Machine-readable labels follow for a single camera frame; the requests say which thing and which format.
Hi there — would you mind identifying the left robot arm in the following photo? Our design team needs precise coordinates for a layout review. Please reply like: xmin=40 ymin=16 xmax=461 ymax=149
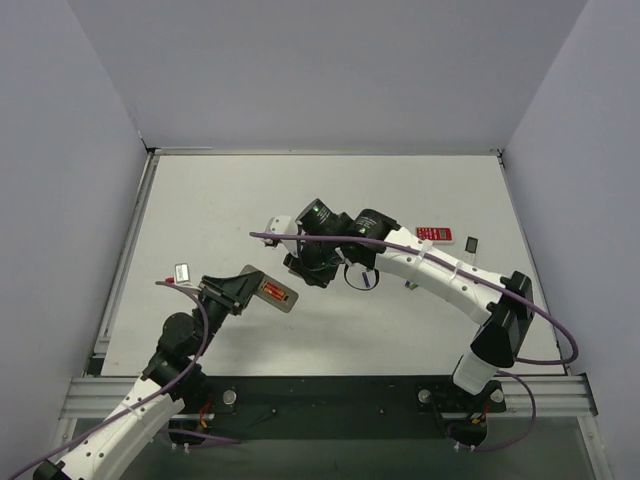
xmin=33 ymin=271 xmax=264 ymax=479

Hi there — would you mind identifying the aluminium frame rail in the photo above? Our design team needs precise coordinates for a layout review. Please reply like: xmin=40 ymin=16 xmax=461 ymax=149
xmin=59 ymin=375 xmax=598 ymax=420

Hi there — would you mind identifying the slim white remote control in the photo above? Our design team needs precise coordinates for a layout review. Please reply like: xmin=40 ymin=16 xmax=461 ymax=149
xmin=463 ymin=236 xmax=479 ymax=265

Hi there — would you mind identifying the red orange battery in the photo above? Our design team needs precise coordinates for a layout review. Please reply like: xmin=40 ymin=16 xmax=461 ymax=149
xmin=263 ymin=282 xmax=288 ymax=301

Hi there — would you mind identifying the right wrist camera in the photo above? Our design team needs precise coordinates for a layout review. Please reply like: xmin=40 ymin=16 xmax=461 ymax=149
xmin=262 ymin=215 xmax=299 ymax=255

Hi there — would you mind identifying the red white remote control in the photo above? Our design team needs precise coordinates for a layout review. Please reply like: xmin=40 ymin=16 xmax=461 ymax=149
xmin=415 ymin=227 xmax=455 ymax=245

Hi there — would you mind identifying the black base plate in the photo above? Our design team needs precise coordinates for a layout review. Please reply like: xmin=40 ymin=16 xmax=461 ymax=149
xmin=169 ymin=375 xmax=506 ymax=443

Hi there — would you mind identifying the beige remote control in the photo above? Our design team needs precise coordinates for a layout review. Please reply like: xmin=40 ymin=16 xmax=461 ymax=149
xmin=240 ymin=265 xmax=299 ymax=314

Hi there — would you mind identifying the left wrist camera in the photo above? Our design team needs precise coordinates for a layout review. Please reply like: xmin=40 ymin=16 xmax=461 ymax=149
xmin=171 ymin=263 xmax=191 ymax=285

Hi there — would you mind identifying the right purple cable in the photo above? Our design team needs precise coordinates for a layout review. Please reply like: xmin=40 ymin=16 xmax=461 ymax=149
xmin=248 ymin=230 xmax=579 ymax=366

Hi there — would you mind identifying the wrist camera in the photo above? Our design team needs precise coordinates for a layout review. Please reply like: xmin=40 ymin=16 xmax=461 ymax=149
xmin=171 ymin=263 xmax=191 ymax=285
xmin=262 ymin=215 xmax=299 ymax=255

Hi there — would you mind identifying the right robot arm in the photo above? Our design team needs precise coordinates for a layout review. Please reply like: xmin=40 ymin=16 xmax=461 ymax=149
xmin=267 ymin=199 xmax=534 ymax=395

